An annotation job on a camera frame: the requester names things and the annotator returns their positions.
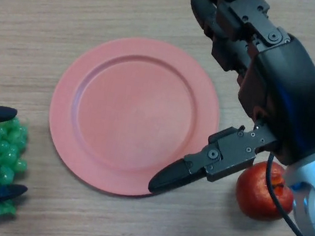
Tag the green plastic grape bunch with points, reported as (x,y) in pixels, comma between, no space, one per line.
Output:
(1,154)

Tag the red apple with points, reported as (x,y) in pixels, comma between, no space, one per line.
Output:
(255,195)

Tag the pink round plate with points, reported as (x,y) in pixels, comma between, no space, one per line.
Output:
(134,117)

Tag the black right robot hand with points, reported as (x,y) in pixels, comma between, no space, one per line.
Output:
(284,83)

